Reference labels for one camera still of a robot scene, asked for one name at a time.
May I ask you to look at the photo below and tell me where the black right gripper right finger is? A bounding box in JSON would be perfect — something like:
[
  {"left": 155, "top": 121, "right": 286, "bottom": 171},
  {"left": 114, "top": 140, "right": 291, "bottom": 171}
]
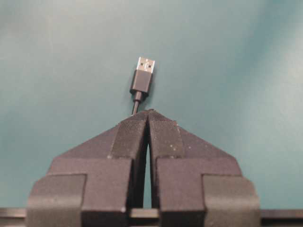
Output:
[{"left": 148, "top": 111, "right": 260, "bottom": 227}]

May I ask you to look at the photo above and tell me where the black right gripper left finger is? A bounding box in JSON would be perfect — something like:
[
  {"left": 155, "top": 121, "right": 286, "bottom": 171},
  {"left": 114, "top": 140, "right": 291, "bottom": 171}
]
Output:
[{"left": 26, "top": 111, "right": 148, "bottom": 227}]

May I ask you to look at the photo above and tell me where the black USB cable with plug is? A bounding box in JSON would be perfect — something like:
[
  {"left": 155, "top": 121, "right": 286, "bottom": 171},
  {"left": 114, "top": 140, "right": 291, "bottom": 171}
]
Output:
[{"left": 129, "top": 56, "right": 156, "bottom": 116}]

